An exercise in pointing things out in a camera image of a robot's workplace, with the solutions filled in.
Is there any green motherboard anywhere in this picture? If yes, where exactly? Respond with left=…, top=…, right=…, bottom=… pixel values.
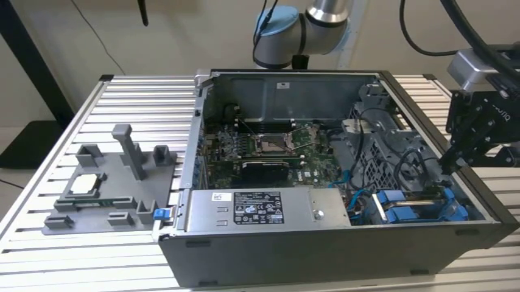
left=201, top=121, right=352, bottom=192

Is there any grey parts rack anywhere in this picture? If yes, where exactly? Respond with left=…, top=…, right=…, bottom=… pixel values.
left=41, top=123, right=180, bottom=237

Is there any black PC case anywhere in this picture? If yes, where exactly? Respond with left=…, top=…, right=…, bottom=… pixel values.
left=152, top=68, right=517, bottom=288

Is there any silver CPU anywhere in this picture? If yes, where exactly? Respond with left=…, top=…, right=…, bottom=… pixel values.
left=70, top=174, right=102, bottom=195

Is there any green RAM stick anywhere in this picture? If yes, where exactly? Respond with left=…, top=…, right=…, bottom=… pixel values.
left=59, top=197, right=136, bottom=208

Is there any metal disk bay cage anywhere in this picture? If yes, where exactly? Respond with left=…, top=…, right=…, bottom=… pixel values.
left=328, top=99, right=444, bottom=190

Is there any hard disk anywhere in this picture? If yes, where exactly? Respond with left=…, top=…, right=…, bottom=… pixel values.
left=374, top=181, right=461, bottom=208

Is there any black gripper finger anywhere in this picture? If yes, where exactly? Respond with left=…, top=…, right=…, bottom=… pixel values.
left=438, top=120, right=489, bottom=176
left=465, top=133, right=509, bottom=167

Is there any blue data wire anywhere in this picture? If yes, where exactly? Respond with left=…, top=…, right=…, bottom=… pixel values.
left=328, top=169, right=377, bottom=214

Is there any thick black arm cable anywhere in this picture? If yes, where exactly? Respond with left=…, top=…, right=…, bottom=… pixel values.
left=440, top=0, right=511, bottom=91

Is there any black disk wire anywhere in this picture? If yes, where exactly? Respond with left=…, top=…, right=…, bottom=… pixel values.
left=349, top=105, right=392, bottom=190
left=396, top=145, right=444, bottom=192

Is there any black antenna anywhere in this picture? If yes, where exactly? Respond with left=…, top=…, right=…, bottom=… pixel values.
left=135, top=0, right=150, bottom=27

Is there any metal socket cover frame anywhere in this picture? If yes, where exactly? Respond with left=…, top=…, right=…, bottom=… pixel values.
left=290, top=125, right=325, bottom=150

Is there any blue disk carrier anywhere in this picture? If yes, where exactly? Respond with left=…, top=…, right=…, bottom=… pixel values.
left=382, top=201, right=473, bottom=225

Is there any black stand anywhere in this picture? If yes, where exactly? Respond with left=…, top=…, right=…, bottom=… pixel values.
left=0, top=0, right=76, bottom=170

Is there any silver power supply unit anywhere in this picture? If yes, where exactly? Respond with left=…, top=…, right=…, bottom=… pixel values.
left=178, top=187, right=353, bottom=229

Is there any black looping cable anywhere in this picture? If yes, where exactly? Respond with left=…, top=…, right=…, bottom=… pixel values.
left=398, top=0, right=461, bottom=58

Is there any thin metal locking lever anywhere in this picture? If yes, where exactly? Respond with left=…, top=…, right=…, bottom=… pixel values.
left=237, top=117, right=261, bottom=137

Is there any CPU socket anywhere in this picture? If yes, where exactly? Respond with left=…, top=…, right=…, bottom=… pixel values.
left=251, top=132, right=295, bottom=158

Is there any black graphics card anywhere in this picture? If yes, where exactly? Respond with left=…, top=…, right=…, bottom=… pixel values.
left=210, top=156, right=305, bottom=190

